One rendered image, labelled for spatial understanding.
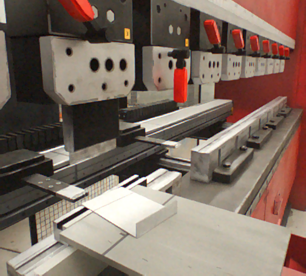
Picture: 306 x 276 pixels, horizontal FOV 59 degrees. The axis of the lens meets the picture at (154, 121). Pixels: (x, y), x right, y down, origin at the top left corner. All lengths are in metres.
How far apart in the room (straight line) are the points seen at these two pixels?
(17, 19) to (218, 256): 0.37
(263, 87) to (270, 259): 2.18
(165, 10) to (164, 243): 0.38
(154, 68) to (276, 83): 2.05
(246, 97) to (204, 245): 2.22
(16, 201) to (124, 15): 0.45
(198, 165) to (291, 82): 1.73
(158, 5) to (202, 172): 0.51
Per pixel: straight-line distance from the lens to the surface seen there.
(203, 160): 0.83
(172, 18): 0.54
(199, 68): 0.65
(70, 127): 0.39
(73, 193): 0.50
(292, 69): 2.46
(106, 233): 0.40
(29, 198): 0.69
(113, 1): 0.41
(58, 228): 0.44
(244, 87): 2.53
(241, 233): 0.41
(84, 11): 0.31
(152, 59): 0.47
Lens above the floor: 1.22
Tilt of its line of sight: 12 degrees down
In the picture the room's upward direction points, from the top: straight up
